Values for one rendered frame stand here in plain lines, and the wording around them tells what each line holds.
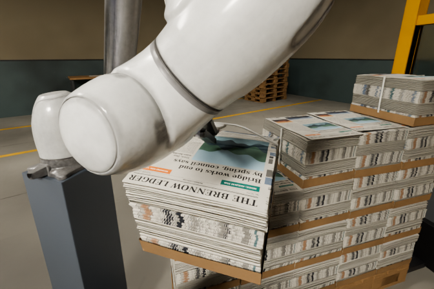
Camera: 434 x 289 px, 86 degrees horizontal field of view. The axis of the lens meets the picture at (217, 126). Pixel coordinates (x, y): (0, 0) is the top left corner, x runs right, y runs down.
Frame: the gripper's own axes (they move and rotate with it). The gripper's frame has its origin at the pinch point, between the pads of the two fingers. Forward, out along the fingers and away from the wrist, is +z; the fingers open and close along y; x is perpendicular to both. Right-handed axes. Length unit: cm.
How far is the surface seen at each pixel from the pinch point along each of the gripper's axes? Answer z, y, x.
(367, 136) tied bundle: 62, 20, 52
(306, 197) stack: 48, 48, 29
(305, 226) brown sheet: 50, 63, 30
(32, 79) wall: 366, 27, -575
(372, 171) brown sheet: 67, 38, 59
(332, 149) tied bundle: 53, 25, 37
